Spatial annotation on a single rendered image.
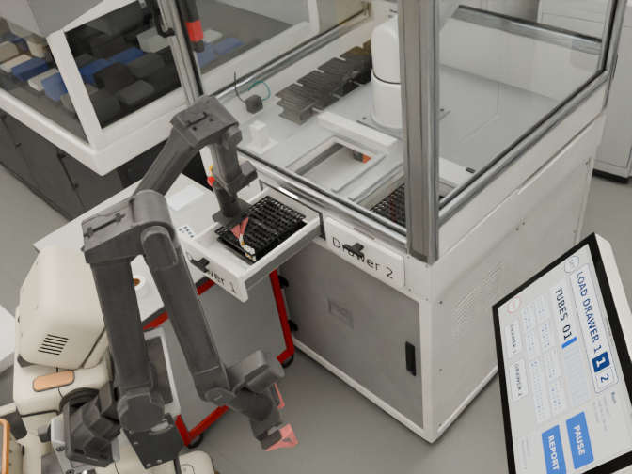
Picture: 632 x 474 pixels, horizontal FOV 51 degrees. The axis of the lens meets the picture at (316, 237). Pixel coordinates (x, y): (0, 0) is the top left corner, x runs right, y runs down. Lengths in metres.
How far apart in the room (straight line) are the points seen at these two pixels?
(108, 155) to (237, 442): 1.18
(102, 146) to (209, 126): 1.27
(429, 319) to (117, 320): 1.08
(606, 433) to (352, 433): 1.45
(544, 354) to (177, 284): 0.78
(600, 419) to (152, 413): 0.78
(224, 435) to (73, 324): 1.47
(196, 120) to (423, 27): 0.49
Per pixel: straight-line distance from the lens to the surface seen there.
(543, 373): 1.44
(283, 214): 2.06
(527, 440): 1.40
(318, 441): 2.58
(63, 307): 1.27
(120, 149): 2.65
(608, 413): 1.29
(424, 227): 1.71
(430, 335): 2.00
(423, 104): 1.48
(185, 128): 1.35
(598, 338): 1.37
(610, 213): 3.50
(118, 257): 0.99
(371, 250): 1.88
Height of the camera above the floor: 2.19
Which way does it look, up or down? 41 degrees down
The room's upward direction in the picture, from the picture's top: 9 degrees counter-clockwise
